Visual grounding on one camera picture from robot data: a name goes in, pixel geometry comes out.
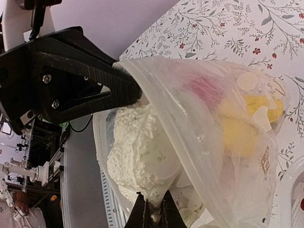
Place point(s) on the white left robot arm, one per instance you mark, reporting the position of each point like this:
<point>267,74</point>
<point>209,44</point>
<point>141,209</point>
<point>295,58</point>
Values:
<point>24,20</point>

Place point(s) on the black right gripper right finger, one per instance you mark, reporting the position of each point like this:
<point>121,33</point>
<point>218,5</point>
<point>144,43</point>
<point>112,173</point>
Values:
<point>170,216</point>

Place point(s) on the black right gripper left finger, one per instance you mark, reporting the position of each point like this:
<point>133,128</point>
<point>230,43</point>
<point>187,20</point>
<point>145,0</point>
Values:
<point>140,216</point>

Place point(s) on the white plastic basket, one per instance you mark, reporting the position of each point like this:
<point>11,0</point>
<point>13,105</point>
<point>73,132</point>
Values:
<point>291,196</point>

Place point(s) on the clear zip top bag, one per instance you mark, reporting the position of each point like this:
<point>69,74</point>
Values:
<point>237,192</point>

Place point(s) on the yellow corn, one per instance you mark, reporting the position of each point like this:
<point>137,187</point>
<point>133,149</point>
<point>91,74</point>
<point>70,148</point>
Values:
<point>240,134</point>
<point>254,102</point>

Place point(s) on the red bell pepper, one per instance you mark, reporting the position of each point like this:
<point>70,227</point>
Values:
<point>207,88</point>

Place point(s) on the aluminium front rail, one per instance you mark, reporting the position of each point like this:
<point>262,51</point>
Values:
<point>87,199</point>

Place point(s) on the white green cauliflower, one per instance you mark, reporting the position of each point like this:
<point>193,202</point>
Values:
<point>142,158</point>

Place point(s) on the floral tablecloth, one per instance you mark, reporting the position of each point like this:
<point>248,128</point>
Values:
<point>265,34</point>

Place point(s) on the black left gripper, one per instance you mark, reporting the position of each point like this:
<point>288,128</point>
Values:
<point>39,77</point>

